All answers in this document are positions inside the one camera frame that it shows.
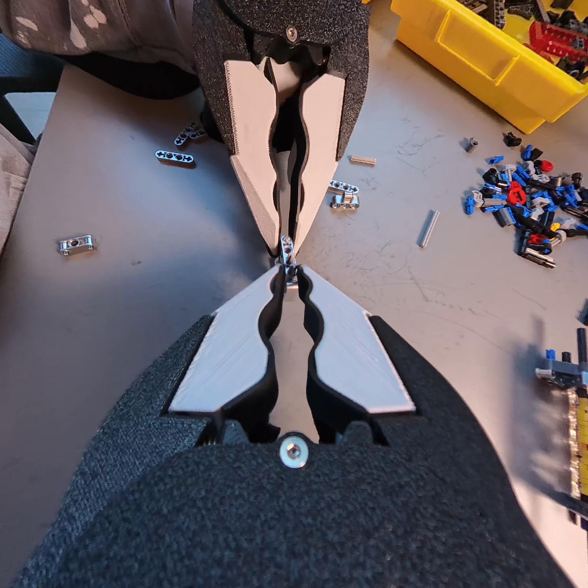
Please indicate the person's left forearm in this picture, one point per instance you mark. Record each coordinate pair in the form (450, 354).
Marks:
(92, 28)

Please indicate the beige brick pin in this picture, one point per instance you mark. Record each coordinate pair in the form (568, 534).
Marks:
(362, 160)

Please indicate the grey desk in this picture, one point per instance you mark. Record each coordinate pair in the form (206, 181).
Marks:
(138, 276)

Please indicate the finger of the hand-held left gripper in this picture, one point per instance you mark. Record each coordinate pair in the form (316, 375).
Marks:
(250, 119)
(323, 129)

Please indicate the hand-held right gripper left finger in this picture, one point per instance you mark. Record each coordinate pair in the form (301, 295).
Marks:
(225, 363)

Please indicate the grey brick beam assembly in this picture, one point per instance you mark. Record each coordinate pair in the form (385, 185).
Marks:
(289, 257)

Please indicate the small black brick connector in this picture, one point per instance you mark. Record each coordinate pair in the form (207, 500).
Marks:
(512, 140)

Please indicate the grey double-loop brick connector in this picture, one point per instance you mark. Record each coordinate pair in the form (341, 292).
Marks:
(344, 195)

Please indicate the thin grey axle rod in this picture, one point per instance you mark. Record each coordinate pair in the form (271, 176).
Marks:
(428, 229)

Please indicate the yellow and clear brick model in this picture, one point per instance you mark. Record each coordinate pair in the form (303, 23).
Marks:
(570, 413)

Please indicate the small grey cylinder piece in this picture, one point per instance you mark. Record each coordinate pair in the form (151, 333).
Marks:
(470, 143)

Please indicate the small yellow parts bin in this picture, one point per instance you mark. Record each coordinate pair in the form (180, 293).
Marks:
(450, 46)

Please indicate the heap of black red parts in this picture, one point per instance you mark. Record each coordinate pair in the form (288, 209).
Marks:
(551, 37)

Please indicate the small silver brick connector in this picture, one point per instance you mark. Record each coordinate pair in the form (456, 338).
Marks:
(76, 244)

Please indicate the pile of blue brick pieces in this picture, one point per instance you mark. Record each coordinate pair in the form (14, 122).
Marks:
(528, 202)

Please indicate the long grey holed beam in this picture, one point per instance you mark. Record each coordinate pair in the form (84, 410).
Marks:
(175, 157)

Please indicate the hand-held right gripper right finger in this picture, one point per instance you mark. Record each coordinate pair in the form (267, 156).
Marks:
(363, 363)

